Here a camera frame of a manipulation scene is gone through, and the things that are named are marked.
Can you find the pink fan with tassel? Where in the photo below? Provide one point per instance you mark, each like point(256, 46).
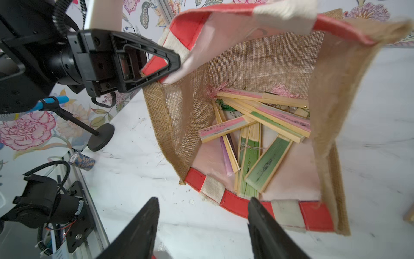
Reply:
point(267, 98)

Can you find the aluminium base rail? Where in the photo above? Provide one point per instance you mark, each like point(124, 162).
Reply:
point(97, 240)

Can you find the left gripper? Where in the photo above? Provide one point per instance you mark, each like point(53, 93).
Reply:
point(110, 61)

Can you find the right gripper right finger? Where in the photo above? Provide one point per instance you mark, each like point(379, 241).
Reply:
point(268, 239)

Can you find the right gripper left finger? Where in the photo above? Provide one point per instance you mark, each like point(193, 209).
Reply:
point(137, 240)

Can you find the green folding fan lower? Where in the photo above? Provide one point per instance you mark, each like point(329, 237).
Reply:
point(265, 168)

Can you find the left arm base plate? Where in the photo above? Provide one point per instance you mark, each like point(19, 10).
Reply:
point(77, 209)

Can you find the pink green folding fan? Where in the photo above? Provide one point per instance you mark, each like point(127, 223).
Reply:
point(224, 128)

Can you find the purple folding fan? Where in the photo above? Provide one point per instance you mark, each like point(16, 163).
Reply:
point(230, 160)

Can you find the black stand with blue pen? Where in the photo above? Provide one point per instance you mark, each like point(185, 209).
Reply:
point(99, 137)

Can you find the green fan with thread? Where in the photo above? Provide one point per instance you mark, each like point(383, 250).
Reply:
point(249, 150)

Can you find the red burlap tote bag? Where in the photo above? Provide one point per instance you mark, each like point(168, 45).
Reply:
point(285, 48)

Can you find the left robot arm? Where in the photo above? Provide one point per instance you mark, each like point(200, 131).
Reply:
point(41, 46)

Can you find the patterned paper cup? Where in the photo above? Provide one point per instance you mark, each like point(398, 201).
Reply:
point(82, 161)

